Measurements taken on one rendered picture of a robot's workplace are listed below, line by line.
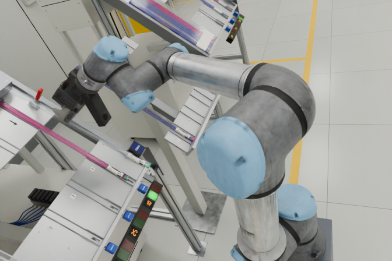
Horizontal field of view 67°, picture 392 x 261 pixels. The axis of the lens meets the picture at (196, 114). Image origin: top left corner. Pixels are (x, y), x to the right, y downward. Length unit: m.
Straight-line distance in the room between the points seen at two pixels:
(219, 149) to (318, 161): 1.54
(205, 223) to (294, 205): 1.01
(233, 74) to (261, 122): 0.18
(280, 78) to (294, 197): 0.42
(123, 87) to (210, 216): 1.19
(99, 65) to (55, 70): 2.63
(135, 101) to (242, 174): 0.40
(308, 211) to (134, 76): 0.54
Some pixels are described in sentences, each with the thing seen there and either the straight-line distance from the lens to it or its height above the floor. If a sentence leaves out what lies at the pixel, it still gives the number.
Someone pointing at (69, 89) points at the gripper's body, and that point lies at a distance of 0.90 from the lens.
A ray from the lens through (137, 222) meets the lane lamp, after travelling 1.09.
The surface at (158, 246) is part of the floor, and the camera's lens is 1.82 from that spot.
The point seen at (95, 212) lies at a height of 0.77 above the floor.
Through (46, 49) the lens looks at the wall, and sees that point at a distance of 3.37.
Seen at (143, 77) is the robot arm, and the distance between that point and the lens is 0.75.
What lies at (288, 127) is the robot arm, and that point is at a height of 1.16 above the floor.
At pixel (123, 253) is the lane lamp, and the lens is 1.05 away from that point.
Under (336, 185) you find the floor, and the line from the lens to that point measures 1.83.
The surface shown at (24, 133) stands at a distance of 1.12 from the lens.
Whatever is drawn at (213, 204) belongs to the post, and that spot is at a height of 0.01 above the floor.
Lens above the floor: 1.47
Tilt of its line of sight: 36 degrees down
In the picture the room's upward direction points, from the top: 21 degrees counter-clockwise
